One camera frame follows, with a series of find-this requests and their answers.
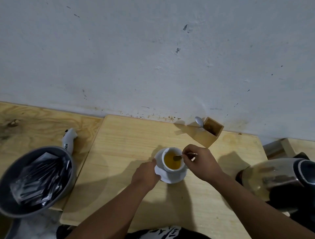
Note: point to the black and white shirt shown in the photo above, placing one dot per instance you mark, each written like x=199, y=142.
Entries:
x=162, y=233

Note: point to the wooden utensil holder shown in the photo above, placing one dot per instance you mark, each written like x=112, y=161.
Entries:
x=208, y=136

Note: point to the white cup of tea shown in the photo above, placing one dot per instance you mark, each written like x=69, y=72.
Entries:
x=172, y=160

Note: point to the person's left hand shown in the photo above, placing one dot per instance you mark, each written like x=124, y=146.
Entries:
x=144, y=176

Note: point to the person's right forearm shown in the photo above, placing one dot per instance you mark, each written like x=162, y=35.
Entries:
x=258, y=209

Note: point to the white saucer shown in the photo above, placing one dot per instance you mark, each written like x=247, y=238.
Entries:
x=172, y=177

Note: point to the person's right hand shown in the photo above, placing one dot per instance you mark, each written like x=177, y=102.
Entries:
x=204, y=165

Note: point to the steel electric kettle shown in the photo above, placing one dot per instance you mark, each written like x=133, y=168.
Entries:
x=275, y=177

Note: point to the person's left forearm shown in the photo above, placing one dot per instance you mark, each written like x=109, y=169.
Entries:
x=110, y=213

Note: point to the metal spoon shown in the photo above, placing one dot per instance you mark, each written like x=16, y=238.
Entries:
x=198, y=121

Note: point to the person's left thumb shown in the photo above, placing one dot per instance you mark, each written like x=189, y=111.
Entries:
x=153, y=163

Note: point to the person's right fingers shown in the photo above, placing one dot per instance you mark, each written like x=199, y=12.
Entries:
x=188, y=152

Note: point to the small metal teaspoon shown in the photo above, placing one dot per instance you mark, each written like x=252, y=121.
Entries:
x=177, y=157

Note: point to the pile of black packets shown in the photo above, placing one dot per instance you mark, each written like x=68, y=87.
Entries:
x=40, y=181

